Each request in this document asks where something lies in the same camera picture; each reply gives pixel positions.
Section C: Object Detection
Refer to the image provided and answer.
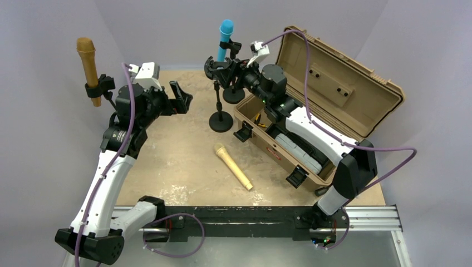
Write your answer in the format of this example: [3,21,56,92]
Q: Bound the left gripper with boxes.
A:
[138,81,191,129]

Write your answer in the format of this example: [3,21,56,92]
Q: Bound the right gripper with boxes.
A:
[214,56,271,105]

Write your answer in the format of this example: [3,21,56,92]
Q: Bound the black shock mount mic stand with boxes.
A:
[204,56,233,133]

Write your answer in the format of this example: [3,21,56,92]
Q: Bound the cream beige microphone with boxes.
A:
[214,143,253,191]

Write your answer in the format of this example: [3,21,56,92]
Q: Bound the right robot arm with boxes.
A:
[204,57,377,226]

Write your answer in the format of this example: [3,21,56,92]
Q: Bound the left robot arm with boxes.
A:
[55,81,193,265]

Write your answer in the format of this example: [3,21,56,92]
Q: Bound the black stand with blue mic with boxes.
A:
[220,39,245,104]

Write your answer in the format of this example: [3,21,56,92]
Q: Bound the blue microphone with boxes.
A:
[217,19,234,62]

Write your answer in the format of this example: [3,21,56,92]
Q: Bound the black stand with brown mic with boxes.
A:
[85,74,116,110]

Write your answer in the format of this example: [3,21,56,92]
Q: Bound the brown gold microphone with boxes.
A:
[76,37,101,107]

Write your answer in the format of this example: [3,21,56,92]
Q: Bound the yellow black tool in case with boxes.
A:
[254,113,267,128]

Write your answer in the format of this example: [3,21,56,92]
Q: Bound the tan plastic tool case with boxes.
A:
[234,26,405,188]

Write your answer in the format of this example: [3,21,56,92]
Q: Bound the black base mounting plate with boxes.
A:
[145,206,348,242]

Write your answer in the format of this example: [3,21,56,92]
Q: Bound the grey device in case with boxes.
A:
[275,133,329,174]

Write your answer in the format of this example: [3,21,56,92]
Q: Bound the small black cylinder on table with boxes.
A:
[314,187,329,197]

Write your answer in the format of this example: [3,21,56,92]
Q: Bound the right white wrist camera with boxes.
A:
[247,41,270,67]

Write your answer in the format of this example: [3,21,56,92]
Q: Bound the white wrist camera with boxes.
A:
[247,41,270,67]
[129,62,162,92]

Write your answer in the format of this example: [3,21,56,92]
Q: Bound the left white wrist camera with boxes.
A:
[129,62,162,92]

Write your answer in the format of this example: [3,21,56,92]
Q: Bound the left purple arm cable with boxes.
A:
[73,62,136,267]

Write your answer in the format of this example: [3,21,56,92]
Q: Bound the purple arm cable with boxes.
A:
[73,62,136,267]
[260,29,418,207]

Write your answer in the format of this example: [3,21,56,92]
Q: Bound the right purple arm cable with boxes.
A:
[260,29,418,207]

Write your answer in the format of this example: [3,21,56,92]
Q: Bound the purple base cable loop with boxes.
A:
[142,212,206,259]

